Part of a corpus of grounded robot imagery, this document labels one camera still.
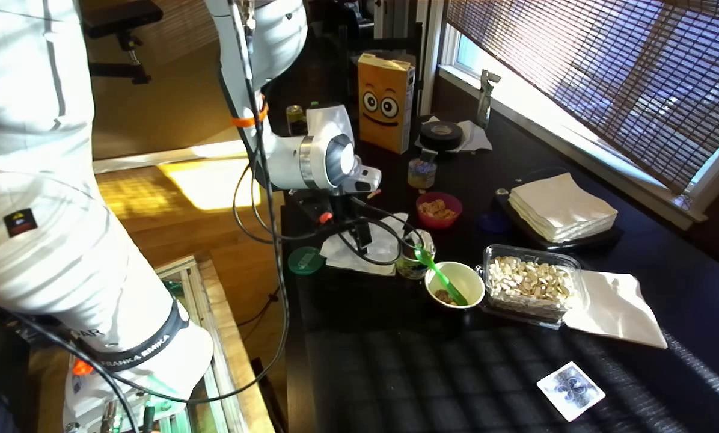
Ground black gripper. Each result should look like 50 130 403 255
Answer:
333 191 378 251

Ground green plastic lid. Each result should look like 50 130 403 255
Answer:
283 244 326 279

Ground red bowl of chips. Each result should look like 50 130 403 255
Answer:
413 191 466 234

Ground green plastic spoon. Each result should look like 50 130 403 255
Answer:
412 244 472 308

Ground small cup of orange snack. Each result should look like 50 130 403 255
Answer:
403 156 440 194

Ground black round tape roll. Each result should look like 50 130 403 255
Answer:
419 119 463 154

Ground green bottle pack packaging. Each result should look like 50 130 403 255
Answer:
283 102 311 139

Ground dark blue lid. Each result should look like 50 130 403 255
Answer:
476 210 514 236

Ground orange cereal box with face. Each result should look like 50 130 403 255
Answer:
355 49 419 156

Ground crumpled white paper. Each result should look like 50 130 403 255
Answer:
413 115 495 156

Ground light wood robot stand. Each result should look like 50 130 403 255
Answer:
151 254 279 433

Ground clear container of nuts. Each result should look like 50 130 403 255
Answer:
476 242 588 333

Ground single playing card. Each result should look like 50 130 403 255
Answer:
534 358 609 423

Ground white folded cloth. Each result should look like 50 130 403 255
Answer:
561 267 671 352

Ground brown window blinds above outlet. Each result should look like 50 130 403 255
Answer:
443 0 719 201

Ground black chair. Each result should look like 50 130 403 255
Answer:
79 0 169 87

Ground long black cable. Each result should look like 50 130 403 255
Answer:
92 0 295 406

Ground black looped cable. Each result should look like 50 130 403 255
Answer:
231 154 426 271

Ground orange strap on arm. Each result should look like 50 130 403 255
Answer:
229 106 271 133

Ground white window frame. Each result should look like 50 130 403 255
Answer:
416 0 719 236

